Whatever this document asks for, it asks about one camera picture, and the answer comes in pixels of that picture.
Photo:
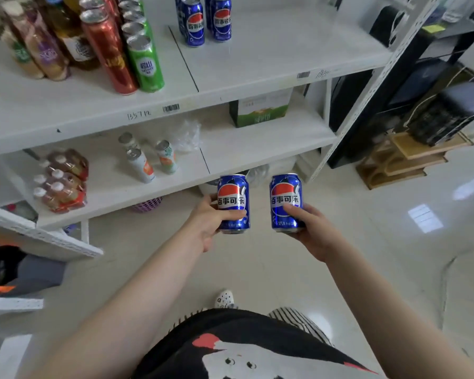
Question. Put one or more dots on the person's right hand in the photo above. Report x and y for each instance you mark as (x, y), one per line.
(316, 236)

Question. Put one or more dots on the person's left hand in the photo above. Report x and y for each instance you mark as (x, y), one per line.
(201, 226)

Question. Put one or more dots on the person's right thumb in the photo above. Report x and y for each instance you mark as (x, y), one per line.
(295, 213)

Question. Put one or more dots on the person's left thumb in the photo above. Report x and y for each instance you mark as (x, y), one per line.
(233, 215)

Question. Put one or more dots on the blue soda can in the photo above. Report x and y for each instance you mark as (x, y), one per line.
(286, 191)
(234, 193)
(222, 19)
(192, 23)
(177, 13)

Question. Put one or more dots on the person's left forearm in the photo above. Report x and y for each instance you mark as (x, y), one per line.
(126, 311)

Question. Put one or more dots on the person's right forearm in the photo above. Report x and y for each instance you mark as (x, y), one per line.
(395, 319)

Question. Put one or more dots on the clear plastic bottle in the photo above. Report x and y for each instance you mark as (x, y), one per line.
(257, 175)

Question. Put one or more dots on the white dotted shoe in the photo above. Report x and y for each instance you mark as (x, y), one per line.
(225, 299)

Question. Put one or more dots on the purple plastic basket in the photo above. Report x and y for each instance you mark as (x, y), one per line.
(147, 205)

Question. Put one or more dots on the clear plastic bag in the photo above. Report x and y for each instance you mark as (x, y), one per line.
(186, 136)

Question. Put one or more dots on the green and white carton box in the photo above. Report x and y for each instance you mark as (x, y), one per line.
(260, 110)

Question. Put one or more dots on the striped trousers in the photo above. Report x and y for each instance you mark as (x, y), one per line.
(300, 321)

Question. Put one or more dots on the wooden rack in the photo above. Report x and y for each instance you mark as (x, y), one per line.
(403, 157)

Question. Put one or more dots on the barcode shelf label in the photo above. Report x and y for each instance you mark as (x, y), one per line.
(303, 74)
(171, 108)

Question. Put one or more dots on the black cabinet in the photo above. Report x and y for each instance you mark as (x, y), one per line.
(363, 102)

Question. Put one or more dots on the black printed shirt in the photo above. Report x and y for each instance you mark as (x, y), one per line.
(245, 347)

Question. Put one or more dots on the white metal shelving unit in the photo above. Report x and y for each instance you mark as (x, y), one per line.
(260, 59)

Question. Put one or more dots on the shrink-wrapped pack of brown bottles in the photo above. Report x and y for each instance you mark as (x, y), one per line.
(63, 181)

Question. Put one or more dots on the tall green drink can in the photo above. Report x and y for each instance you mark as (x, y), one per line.
(129, 5)
(136, 29)
(147, 65)
(133, 16)

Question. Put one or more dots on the tall red drink can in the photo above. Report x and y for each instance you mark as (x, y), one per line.
(110, 55)
(98, 4)

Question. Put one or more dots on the black and orange bag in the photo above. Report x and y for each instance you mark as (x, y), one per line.
(12, 272)

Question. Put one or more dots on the yellow sticky note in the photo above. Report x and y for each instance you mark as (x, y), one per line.
(433, 28)

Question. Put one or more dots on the brown tea bottle white label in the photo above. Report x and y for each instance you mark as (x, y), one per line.
(75, 43)

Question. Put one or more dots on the purple label tea bottle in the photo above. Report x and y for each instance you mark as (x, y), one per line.
(43, 51)

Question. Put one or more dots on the green label tea bottle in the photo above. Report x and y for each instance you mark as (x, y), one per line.
(19, 55)

